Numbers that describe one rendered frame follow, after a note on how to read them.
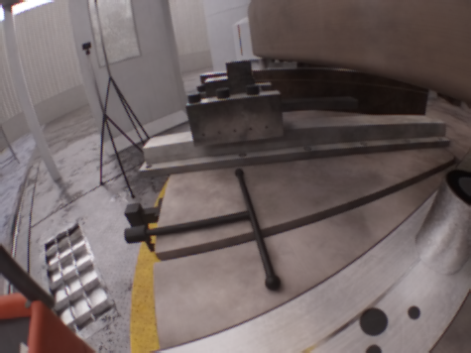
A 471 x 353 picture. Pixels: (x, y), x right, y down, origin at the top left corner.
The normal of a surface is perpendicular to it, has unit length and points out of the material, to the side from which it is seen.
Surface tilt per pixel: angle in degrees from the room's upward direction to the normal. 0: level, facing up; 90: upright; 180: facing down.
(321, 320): 0
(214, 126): 90
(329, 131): 72
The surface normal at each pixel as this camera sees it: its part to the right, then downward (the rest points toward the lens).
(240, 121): 0.00, 0.54
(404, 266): -0.13, -0.83
